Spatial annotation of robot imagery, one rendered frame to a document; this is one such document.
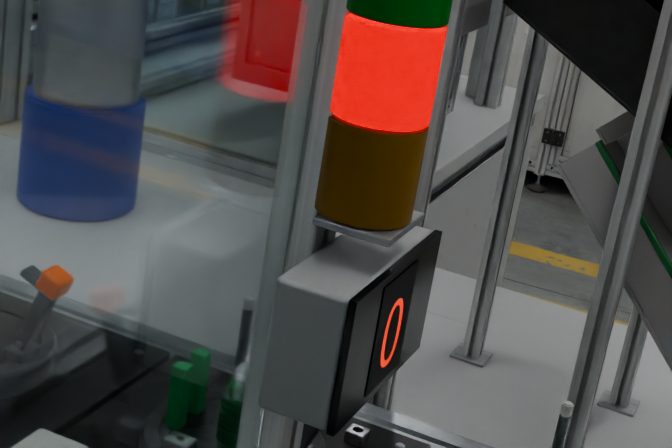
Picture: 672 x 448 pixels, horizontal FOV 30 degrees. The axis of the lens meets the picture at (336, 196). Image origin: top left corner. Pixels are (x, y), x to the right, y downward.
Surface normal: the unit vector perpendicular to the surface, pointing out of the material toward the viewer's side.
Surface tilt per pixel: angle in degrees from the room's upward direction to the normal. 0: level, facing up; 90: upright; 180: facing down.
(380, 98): 90
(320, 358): 90
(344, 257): 0
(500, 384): 0
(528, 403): 0
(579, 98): 90
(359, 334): 90
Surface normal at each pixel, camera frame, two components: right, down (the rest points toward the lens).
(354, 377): 0.91, 0.26
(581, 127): -0.36, 0.26
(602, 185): -0.55, 0.19
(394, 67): 0.07, 0.34
